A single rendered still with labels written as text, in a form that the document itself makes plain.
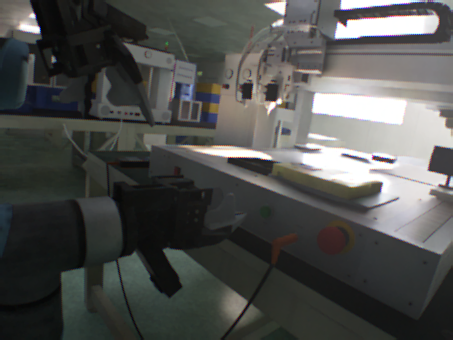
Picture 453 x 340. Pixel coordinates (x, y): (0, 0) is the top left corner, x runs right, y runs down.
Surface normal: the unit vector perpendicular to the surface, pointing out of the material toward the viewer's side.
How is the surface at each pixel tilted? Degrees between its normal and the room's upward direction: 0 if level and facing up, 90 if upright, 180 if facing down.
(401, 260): 90
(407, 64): 90
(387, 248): 90
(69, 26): 87
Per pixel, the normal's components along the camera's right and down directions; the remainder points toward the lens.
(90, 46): 0.88, 0.17
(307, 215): -0.73, 0.03
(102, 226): 0.65, -0.25
